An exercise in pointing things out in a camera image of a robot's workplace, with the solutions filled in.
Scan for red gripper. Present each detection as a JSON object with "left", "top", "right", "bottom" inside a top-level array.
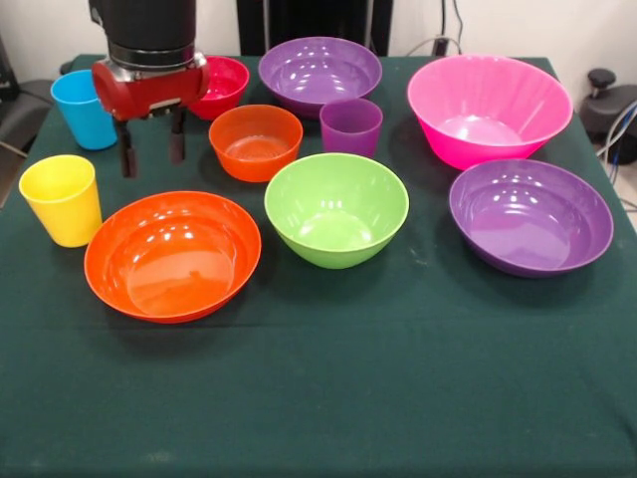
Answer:
[{"left": 91, "top": 48, "right": 212, "bottom": 179}]

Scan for blue plastic cup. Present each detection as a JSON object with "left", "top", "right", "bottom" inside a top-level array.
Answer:
[{"left": 50, "top": 69, "right": 119, "bottom": 151}]

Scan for small red bowl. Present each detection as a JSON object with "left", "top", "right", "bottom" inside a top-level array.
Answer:
[{"left": 187, "top": 55, "right": 251, "bottom": 121}]

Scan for small orange bowl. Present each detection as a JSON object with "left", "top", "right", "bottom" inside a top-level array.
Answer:
[{"left": 208, "top": 104, "right": 305, "bottom": 183}]

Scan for purple bowl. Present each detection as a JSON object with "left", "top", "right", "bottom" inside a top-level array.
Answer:
[
  {"left": 258, "top": 37, "right": 383, "bottom": 120},
  {"left": 448, "top": 157, "right": 615, "bottom": 279}
]

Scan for purple plastic cup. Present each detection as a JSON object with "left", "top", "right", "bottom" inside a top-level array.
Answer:
[{"left": 318, "top": 98, "right": 385, "bottom": 157}]

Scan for green bowl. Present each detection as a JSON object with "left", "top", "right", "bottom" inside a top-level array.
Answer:
[{"left": 263, "top": 151, "right": 411, "bottom": 271}]

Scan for large pink bowl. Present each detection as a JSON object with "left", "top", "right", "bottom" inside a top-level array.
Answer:
[{"left": 406, "top": 54, "right": 574, "bottom": 171}]

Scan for large orange bowl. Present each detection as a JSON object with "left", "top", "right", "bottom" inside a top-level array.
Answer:
[{"left": 83, "top": 190, "right": 263, "bottom": 326}]

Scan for yellow plastic cup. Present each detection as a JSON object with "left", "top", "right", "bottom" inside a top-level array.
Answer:
[{"left": 18, "top": 154, "right": 104, "bottom": 249}]

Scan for black chair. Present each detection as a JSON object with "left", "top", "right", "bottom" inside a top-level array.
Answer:
[{"left": 0, "top": 34, "right": 54, "bottom": 158}]

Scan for dark green table cloth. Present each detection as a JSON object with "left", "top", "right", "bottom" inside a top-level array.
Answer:
[{"left": 0, "top": 53, "right": 637, "bottom": 478}]

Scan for black equipment with knob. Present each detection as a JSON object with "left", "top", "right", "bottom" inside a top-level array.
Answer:
[{"left": 579, "top": 68, "right": 637, "bottom": 165}]

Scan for grey cable with plug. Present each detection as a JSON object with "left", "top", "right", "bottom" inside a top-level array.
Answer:
[{"left": 405, "top": 34, "right": 465, "bottom": 59}]

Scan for black hanging cable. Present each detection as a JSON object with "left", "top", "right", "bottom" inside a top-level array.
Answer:
[{"left": 450, "top": 0, "right": 467, "bottom": 56}]

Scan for grey and blue cables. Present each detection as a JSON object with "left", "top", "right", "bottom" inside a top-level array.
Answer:
[{"left": 594, "top": 99, "right": 637, "bottom": 165}]

